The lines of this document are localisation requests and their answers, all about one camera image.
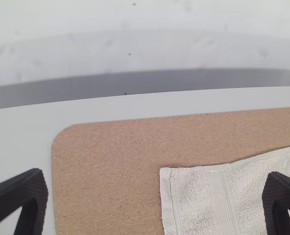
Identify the cork mat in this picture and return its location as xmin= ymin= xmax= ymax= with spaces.
xmin=51 ymin=105 xmax=290 ymax=235

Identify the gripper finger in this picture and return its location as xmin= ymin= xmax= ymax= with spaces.
xmin=262 ymin=171 xmax=290 ymax=235
xmin=0 ymin=167 xmax=49 ymax=235

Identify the pale towel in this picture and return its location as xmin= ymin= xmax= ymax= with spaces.
xmin=159 ymin=143 xmax=290 ymax=235

